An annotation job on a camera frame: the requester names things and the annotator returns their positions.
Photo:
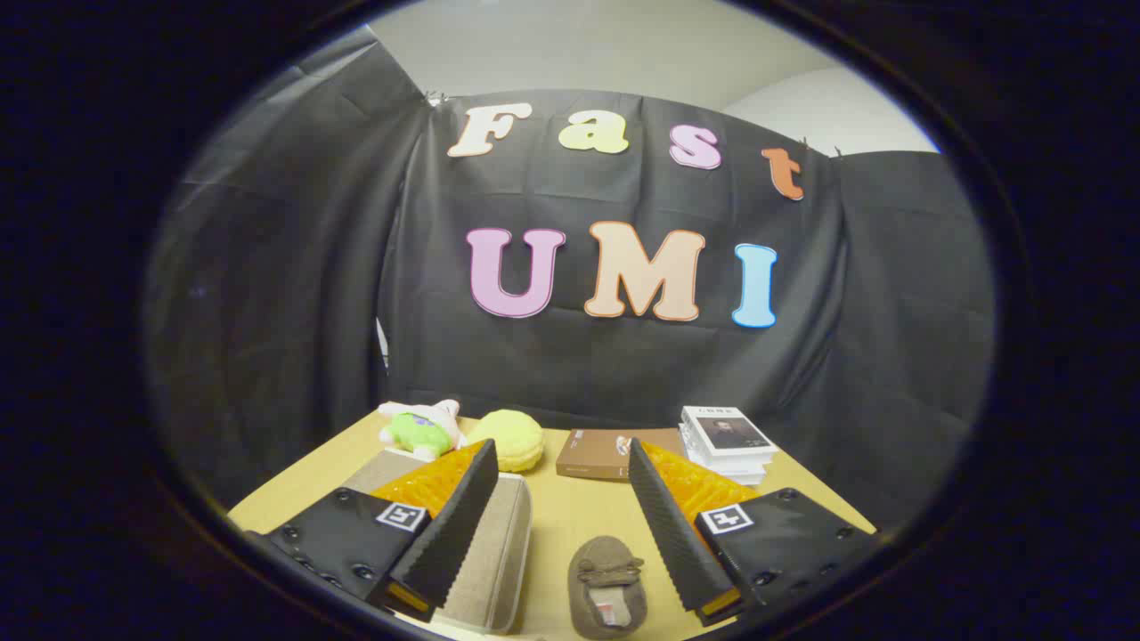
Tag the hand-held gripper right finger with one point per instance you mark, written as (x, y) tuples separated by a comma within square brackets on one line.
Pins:
[(672, 534)]

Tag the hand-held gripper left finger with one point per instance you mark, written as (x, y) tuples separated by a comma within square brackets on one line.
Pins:
[(454, 534)]

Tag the beige fabric storage box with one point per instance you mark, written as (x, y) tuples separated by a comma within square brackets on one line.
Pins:
[(499, 552)]

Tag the brown fluffy shoe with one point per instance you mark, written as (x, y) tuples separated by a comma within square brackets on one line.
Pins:
[(606, 579)]

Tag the plain white book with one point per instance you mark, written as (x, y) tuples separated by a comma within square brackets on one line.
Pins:
[(730, 469)]

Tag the pink and green plush toy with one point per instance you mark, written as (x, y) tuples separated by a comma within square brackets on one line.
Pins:
[(419, 432)]

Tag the brown book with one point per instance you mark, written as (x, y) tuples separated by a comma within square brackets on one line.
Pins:
[(592, 454)]

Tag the round yellow plush toy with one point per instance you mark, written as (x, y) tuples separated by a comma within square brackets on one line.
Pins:
[(512, 436)]

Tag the black backdrop cloth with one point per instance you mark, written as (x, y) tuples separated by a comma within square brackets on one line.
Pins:
[(623, 365)]

